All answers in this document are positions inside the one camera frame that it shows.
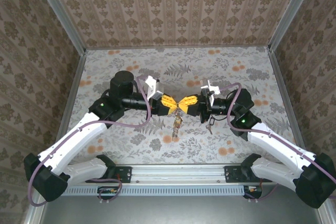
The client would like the long aluminium base rail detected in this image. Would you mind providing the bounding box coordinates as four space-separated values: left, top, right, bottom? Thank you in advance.
86 164 266 184

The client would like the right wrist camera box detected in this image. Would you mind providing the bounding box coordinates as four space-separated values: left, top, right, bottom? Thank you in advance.
199 79 220 96

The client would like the grey keyring disc with keys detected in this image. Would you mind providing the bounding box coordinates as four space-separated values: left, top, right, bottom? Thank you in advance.
170 106 185 141

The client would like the grey slotted cable duct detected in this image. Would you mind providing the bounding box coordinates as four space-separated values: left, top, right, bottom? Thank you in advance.
62 185 244 197

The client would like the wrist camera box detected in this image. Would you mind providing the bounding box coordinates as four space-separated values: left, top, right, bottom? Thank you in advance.
145 75 163 102
199 79 220 96

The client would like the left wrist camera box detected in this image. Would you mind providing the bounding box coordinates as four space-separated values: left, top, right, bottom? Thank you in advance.
145 75 163 102

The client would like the silver key with black tag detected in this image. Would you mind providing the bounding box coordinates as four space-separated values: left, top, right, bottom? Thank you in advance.
205 117 216 134

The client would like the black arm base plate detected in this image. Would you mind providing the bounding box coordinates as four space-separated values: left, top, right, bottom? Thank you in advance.
85 165 132 184
224 165 249 184

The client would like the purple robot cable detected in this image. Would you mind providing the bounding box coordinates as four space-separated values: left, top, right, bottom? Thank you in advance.
215 82 336 204
27 74 153 208

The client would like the aluminium frame post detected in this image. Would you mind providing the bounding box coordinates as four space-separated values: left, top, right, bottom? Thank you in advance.
29 0 88 56
267 0 320 53

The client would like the aluminium table side rail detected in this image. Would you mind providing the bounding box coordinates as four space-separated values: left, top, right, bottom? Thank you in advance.
267 48 308 154
56 50 88 142

